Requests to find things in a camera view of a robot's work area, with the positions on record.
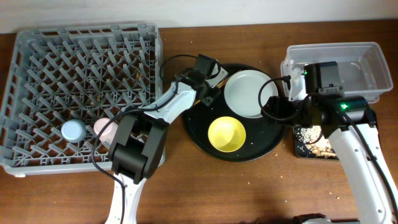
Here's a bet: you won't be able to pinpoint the grey dishwasher rack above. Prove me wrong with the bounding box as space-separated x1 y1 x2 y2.
1 23 163 177

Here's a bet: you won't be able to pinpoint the round black tray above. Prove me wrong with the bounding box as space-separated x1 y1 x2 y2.
182 63 289 162

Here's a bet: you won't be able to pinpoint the food scraps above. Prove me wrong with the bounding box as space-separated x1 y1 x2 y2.
297 124 338 159

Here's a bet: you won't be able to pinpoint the light blue plastic cup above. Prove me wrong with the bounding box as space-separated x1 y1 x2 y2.
61 119 87 143

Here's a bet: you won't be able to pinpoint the yellow bowl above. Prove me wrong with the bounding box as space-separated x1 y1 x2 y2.
208 116 246 153

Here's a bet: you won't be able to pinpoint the white ceramic plate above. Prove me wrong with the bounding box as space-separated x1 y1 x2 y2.
224 70 271 118

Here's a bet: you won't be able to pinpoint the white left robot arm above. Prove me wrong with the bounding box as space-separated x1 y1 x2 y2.
98 65 228 223

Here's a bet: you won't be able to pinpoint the pink plastic cup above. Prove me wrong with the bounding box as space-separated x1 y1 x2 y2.
93 117 119 147

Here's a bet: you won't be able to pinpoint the wooden chopstick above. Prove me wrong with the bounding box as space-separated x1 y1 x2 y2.
216 73 234 89

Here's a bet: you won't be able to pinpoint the clear plastic bin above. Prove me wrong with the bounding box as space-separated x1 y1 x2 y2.
280 42 393 103

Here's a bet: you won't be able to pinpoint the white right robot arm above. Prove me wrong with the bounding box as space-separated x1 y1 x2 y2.
259 93 397 223

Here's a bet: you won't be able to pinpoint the black rectangular tray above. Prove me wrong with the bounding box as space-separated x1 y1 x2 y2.
294 124 340 161

